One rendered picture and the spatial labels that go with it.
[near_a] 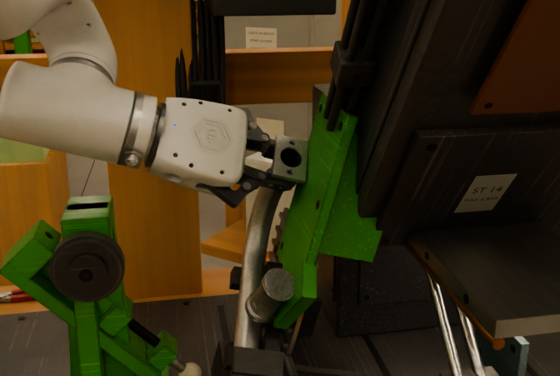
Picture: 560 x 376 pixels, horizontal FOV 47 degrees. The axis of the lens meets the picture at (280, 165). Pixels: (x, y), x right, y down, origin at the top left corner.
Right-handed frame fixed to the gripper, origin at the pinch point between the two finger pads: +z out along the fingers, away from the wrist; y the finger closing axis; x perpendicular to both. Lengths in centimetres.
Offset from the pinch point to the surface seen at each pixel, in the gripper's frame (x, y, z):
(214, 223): 266, 111, 56
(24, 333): 38.6, -15.3, -24.2
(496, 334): -18.5, -22.2, 14.3
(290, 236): 2.9, -7.4, 3.0
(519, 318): -19.9, -20.9, 15.9
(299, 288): -2.1, -15.4, 2.5
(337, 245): -3.6, -10.3, 6.2
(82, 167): 370, 179, -21
